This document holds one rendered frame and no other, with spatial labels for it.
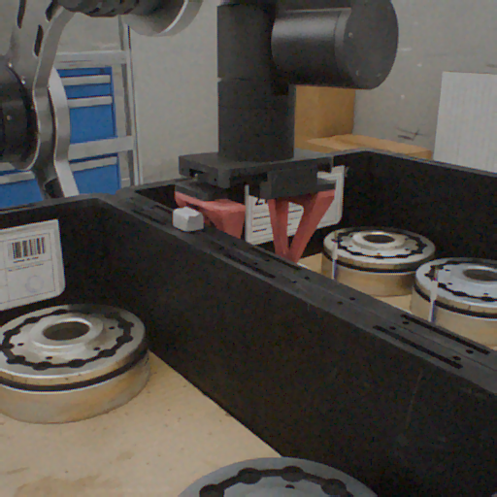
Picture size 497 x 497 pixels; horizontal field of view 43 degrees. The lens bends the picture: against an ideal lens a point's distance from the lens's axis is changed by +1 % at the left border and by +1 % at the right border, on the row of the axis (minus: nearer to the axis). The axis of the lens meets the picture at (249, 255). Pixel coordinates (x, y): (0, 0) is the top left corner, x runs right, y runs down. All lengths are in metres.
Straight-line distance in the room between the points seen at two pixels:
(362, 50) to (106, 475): 0.28
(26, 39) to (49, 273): 0.78
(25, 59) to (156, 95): 2.55
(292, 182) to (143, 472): 0.22
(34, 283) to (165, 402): 0.15
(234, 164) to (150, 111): 3.31
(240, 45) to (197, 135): 3.54
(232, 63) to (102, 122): 2.11
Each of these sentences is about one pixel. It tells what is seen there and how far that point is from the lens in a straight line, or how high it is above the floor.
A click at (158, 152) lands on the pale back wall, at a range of 3.81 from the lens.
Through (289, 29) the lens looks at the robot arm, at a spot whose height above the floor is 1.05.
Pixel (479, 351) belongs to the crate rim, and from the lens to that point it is 0.28.
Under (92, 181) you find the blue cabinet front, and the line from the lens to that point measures 2.56.
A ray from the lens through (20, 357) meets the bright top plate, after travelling 0.43.
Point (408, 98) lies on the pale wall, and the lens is 3.88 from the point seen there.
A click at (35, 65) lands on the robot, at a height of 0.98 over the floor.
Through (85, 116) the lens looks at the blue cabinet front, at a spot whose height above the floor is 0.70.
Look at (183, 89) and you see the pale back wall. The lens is 3.88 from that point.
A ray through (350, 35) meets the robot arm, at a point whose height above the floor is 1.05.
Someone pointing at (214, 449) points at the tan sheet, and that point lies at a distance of 0.38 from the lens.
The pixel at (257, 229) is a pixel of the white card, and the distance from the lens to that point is 0.59.
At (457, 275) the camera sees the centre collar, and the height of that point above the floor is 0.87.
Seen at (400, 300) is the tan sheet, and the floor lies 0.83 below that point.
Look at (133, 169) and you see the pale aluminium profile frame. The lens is 2.64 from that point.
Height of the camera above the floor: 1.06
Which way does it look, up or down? 21 degrees down
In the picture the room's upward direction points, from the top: straight up
